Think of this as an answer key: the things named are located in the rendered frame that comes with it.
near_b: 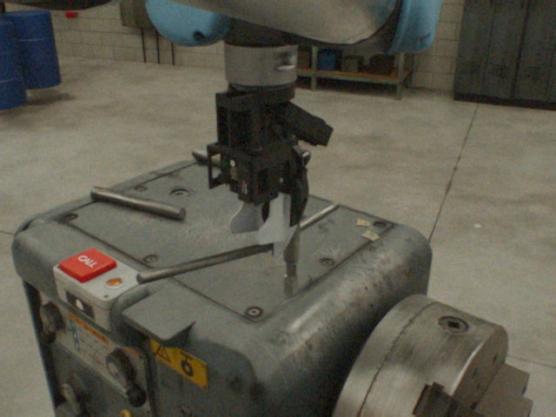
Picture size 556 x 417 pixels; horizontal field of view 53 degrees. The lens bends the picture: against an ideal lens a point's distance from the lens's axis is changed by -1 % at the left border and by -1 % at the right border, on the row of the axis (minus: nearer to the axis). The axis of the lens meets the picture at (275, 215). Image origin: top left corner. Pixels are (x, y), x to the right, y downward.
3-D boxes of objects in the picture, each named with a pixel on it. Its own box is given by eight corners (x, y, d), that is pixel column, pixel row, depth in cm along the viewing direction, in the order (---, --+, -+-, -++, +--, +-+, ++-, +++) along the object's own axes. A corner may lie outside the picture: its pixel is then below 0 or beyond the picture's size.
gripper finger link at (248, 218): (221, 258, 68) (221, 189, 64) (254, 240, 72) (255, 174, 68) (241, 268, 66) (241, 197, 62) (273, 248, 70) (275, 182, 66)
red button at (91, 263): (59, 274, 81) (57, 262, 80) (95, 258, 85) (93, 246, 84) (82, 289, 78) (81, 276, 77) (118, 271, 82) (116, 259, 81)
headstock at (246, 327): (32, 398, 111) (-13, 225, 93) (205, 294, 144) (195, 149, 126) (255, 601, 77) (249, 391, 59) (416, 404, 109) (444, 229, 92)
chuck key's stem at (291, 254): (289, 286, 77) (290, 212, 72) (302, 292, 76) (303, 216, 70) (279, 293, 76) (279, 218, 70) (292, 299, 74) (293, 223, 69)
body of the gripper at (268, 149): (207, 194, 63) (201, 86, 57) (257, 171, 69) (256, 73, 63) (258, 213, 58) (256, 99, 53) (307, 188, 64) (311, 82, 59)
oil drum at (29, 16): (3, 87, 703) (-12, 14, 663) (37, 77, 751) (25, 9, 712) (39, 91, 682) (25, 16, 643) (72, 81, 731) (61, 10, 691)
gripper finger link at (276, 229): (248, 271, 66) (243, 198, 62) (280, 251, 70) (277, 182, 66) (268, 279, 64) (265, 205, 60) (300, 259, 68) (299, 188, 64)
